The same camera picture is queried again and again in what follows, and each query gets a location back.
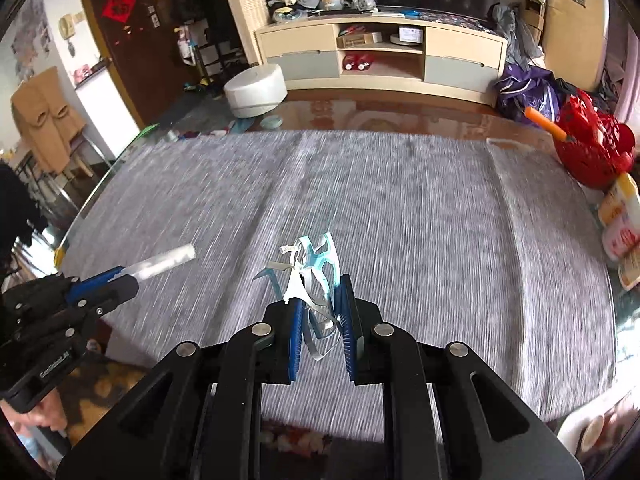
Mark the beige TV cabinet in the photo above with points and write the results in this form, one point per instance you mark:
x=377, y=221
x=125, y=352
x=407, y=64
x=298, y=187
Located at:
x=450, y=40

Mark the white round pouf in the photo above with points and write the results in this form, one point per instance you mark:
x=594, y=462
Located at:
x=255, y=90

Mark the white flat box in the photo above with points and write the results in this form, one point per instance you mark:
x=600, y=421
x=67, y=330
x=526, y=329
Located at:
x=407, y=36

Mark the light blue round lid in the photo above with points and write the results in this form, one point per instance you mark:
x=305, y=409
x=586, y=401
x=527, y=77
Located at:
x=272, y=121

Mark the white pink labelled canister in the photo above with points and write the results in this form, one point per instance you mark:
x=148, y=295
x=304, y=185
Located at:
x=620, y=200
x=620, y=241

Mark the grey table mat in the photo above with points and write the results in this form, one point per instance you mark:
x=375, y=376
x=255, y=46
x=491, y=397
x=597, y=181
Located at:
x=425, y=235

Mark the brown flat box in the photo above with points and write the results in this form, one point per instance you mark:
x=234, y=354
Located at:
x=357, y=40

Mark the white cup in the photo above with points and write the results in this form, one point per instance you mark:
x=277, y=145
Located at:
x=597, y=432

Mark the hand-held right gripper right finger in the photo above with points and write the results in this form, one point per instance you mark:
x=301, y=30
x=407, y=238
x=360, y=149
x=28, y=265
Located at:
x=348, y=335

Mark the red bottle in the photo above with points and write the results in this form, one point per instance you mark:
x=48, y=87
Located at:
x=363, y=65
x=349, y=62

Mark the small cardboard box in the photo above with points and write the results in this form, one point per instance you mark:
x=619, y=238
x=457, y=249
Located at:
x=532, y=5

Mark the purple cloth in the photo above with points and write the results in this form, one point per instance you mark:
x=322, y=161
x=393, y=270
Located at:
x=525, y=92

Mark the beige coat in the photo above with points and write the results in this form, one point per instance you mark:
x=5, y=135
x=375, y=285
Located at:
x=45, y=115

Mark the white paper tube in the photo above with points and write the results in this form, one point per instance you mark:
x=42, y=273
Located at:
x=165, y=260

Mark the brown patterned blanket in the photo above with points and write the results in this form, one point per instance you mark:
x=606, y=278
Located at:
x=110, y=385

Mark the large cardboard box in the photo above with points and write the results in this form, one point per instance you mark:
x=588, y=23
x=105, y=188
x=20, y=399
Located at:
x=575, y=20

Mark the red door decoration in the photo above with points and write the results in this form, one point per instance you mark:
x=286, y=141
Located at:
x=118, y=6

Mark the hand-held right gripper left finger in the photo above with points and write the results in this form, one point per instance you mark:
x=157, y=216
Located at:
x=295, y=345

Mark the orange stick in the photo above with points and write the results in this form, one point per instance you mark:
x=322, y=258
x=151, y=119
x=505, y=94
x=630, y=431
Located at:
x=542, y=121

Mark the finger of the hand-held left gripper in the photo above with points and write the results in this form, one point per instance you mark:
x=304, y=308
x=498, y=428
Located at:
x=92, y=282
x=115, y=292

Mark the dark brown door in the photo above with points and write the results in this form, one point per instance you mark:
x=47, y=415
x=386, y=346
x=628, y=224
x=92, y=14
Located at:
x=135, y=60

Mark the person's left hand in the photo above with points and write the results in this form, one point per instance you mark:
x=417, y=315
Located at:
x=42, y=412

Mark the red plastic basket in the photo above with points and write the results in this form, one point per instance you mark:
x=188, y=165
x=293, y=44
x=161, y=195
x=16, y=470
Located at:
x=590, y=150

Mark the grey hanging garment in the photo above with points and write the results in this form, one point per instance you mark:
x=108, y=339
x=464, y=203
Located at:
x=515, y=30

